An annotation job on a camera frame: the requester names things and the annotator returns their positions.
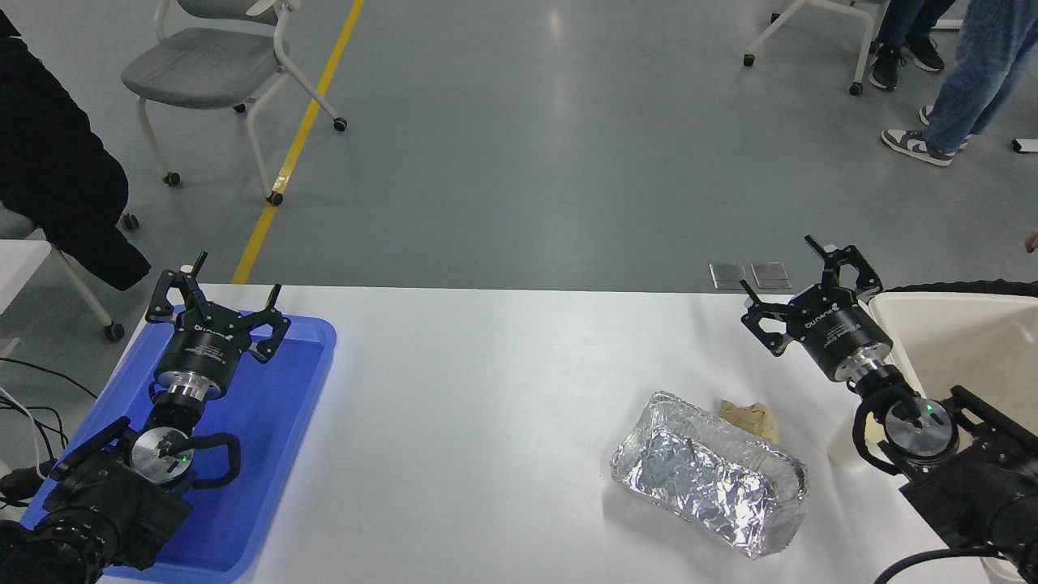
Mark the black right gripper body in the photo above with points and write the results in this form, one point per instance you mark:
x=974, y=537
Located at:
x=835, y=332

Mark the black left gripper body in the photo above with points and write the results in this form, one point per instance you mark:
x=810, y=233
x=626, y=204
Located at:
x=207, y=345

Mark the pale paper cup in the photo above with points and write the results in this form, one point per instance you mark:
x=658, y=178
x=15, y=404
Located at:
x=843, y=450

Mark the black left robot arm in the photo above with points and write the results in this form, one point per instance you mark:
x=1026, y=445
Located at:
x=113, y=503

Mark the person's hand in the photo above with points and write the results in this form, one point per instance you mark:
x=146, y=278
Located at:
x=1032, y=242

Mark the metal floor outlet plate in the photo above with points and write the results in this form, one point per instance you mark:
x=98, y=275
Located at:
x=770, y=275
x=728, y=276

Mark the crumpled tan paper ball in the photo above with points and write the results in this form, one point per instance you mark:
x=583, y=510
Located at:
x=750, y=418

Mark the white-legged wheeled chair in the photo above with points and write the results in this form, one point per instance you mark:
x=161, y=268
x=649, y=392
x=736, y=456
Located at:
x=81, y=288

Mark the large pale bin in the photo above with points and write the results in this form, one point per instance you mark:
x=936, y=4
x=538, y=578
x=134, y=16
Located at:
x=957, y=341

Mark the black fabric strip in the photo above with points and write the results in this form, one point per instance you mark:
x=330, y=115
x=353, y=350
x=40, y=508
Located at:
x=973, y=287

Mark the blue plastic tray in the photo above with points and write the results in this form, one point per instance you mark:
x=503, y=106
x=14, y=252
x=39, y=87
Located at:
x=276, y=454

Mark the white side table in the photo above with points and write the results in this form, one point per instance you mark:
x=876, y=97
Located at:
x=20, y=272

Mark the crumpled foil tray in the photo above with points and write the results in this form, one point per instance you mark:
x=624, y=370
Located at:
x=705, y=478

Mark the seated person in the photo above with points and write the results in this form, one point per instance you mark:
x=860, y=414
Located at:
x=49, y=162

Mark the grey wheeled chair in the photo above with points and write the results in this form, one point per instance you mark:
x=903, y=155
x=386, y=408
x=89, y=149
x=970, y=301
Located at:
x=203, y=69

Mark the person with black shoes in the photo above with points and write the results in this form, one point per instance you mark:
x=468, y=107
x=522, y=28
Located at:
x=892, y=57

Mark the small white floor object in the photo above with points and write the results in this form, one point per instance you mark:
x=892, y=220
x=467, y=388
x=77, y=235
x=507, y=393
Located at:
x=1026, y=145

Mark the white-framed wheeled chair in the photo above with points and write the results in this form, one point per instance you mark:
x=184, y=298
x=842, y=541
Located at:
x=864, y=45

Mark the standing person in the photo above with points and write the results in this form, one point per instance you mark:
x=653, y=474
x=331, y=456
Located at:
x=973, y=73

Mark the white furniture base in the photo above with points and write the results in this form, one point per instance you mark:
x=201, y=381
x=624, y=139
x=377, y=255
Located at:
x=947, y=24

